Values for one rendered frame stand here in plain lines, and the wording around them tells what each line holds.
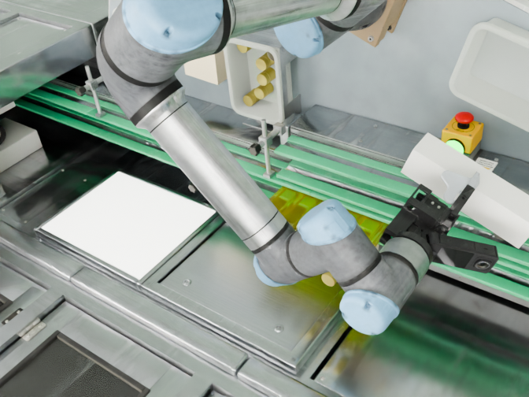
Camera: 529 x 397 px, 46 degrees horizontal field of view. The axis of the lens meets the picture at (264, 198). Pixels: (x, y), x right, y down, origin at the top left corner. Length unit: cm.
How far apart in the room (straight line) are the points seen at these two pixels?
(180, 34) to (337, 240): 34
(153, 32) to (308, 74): 89
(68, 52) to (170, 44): 135
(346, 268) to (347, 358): 58
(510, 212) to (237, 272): 75
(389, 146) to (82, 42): 112
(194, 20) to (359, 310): 45
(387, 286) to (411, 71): 71
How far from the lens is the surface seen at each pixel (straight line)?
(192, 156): 95
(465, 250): 102
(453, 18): 141
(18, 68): 206
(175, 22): 82
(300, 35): 120
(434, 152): 114
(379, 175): 145
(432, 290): 160
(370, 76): 156
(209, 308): 153
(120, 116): 200
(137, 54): 86
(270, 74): 168
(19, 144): 227
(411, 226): 103
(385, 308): 90
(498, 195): 113
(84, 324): 165
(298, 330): 146
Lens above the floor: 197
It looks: 37 degrees down
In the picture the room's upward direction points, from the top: 133 degrees counter-clockwise
